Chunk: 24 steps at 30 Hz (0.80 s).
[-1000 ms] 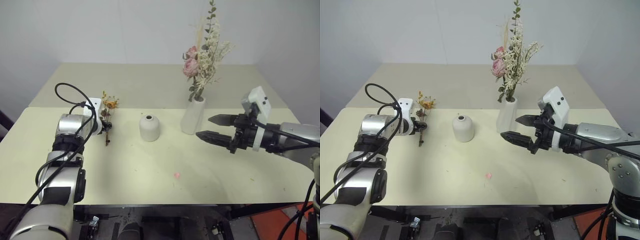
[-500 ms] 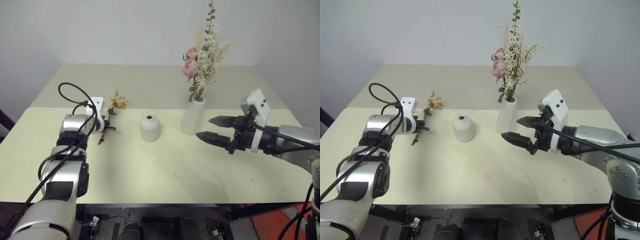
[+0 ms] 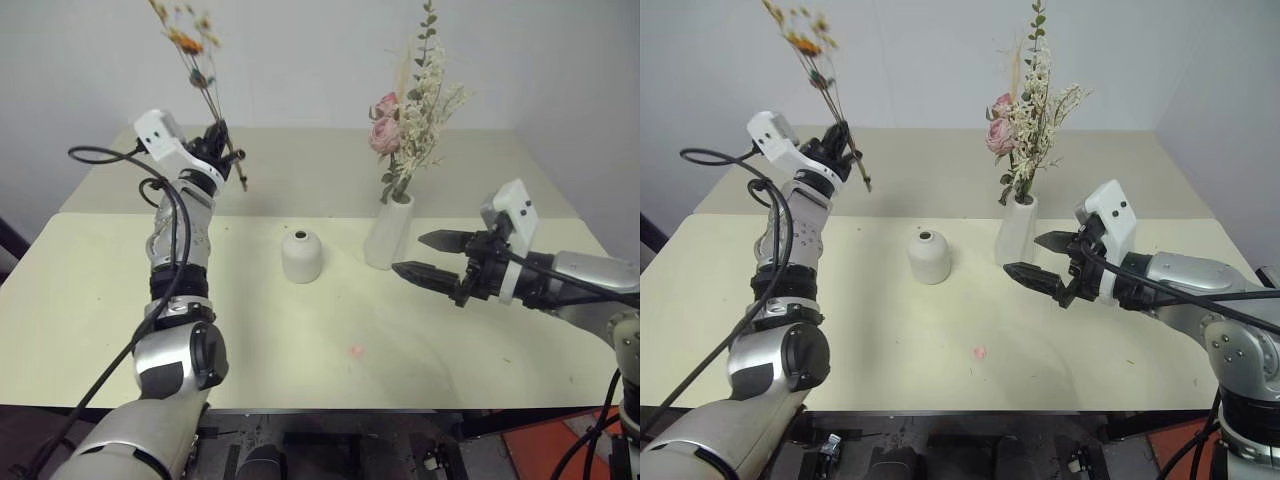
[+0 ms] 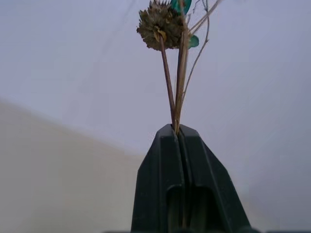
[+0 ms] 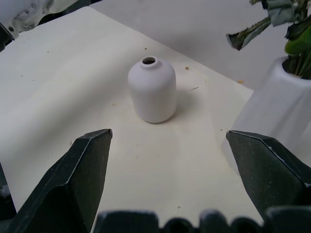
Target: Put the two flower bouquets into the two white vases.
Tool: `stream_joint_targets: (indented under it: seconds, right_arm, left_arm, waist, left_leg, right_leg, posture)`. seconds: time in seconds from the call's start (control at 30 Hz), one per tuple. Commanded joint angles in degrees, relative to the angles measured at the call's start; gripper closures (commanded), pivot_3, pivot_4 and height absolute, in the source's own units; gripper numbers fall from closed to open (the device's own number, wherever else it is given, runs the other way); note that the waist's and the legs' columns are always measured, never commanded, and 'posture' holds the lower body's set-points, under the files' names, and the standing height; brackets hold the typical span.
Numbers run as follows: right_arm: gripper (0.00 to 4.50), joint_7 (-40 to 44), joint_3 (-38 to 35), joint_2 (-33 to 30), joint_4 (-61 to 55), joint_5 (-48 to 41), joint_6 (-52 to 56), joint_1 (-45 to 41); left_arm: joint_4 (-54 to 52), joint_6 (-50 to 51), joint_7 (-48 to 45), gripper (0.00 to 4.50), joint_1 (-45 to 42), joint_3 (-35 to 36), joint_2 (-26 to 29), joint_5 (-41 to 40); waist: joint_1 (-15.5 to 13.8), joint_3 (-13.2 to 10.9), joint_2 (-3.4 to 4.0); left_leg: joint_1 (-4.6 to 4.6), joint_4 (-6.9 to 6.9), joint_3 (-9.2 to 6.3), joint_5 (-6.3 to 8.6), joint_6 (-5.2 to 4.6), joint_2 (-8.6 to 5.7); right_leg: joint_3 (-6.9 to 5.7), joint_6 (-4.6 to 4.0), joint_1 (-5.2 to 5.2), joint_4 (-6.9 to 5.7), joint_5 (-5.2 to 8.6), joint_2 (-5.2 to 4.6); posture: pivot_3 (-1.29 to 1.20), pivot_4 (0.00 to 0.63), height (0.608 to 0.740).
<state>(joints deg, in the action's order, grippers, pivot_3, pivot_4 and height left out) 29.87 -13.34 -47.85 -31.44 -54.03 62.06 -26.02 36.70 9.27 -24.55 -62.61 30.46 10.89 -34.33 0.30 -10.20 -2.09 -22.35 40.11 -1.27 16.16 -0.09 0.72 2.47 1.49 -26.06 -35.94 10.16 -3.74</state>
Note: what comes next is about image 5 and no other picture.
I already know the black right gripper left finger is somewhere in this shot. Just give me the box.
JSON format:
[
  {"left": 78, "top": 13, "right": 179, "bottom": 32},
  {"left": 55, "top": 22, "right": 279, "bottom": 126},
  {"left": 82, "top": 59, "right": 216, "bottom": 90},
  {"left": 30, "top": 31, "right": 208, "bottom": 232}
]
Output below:
[{"left": 0, "top": 128, "right": 113, "bottom": 233}]

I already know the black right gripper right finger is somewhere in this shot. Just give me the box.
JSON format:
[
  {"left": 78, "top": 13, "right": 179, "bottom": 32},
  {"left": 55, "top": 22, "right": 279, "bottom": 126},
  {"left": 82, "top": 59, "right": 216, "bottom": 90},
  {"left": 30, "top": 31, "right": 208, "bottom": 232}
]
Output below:
[{"left": 225, "top": 130, "right": 311, "bottom": 214}]

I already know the green-stemmed flower bouquet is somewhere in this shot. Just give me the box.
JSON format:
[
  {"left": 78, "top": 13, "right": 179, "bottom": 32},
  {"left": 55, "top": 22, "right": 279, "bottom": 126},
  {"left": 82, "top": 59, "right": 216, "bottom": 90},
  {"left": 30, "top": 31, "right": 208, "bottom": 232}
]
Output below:
[{"left": 225, "top": 0, "right": 311, "bottom": 80}]

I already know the tall angular white vase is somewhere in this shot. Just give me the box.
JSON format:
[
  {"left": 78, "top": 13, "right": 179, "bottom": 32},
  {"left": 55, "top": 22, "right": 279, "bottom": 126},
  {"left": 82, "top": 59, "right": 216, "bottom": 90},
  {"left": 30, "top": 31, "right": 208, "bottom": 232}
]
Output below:
[{"left": 229, "top": 56, "right": 311, "bottom": 170}]

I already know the small round white vase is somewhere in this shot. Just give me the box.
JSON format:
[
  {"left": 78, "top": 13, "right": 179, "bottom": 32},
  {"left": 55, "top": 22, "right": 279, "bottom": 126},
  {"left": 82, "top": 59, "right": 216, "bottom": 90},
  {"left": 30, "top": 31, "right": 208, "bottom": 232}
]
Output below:
[{"left": 127, "top": 56, "right": 177, "bottom": 123}]

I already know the black robot body part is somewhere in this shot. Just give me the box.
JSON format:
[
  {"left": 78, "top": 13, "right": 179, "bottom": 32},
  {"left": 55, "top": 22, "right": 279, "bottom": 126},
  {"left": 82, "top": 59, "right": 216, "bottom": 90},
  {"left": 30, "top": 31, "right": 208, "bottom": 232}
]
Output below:
[{"left": 0, "top": 22, "right": 16, "bottom": 53}]

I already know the silver robot body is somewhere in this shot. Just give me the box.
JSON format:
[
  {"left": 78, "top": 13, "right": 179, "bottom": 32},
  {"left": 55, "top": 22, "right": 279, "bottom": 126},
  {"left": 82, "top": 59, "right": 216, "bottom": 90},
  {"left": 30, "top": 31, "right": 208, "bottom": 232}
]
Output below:
[{"left": 0, "top": 0, "right": 83, "bottom": 40}]

